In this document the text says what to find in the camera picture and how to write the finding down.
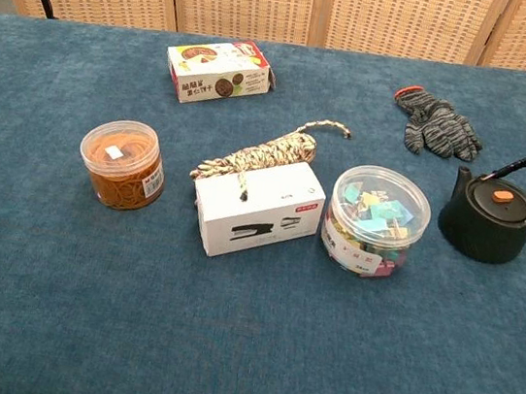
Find jar of colourful binder clips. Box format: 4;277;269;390
315;160;438;287

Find black kettle lid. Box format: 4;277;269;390
463;174;526;225

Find jar of rubber bands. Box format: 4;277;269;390
71;114;174;217

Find biscuit carton box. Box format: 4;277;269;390
160;29;282;116

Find bundled beige patterned rope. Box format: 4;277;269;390
186;102;354;216

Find blue table cloth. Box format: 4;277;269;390
0;0;526;394

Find black teapot with handle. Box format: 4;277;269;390
432;145;526;269

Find white stapler box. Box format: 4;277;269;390
184;148;332;273

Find grey striped knit glove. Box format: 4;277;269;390
386;82;491;165

